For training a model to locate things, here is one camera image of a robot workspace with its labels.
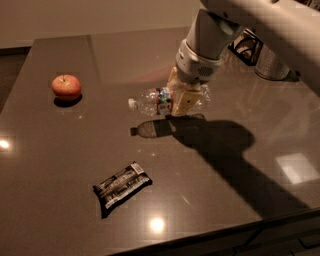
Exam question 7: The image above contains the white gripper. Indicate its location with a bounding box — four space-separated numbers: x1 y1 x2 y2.
167 39 222 116

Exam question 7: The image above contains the clear plastic water bottle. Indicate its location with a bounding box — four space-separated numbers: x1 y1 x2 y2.
128 85 211 116

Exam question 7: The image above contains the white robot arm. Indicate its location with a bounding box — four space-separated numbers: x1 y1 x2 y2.
168 0 320 116

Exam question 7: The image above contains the black rxbar chocolate wrapper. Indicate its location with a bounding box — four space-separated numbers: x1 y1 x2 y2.
93 162 153 218

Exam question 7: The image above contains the metal cup with packets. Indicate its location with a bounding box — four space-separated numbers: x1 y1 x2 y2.
255 45 290 81

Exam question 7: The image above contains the red apple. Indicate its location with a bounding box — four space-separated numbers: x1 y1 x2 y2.
51 74 82 101

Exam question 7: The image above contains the black wire napkin basket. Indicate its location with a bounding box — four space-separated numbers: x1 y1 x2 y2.
229 29 263 66

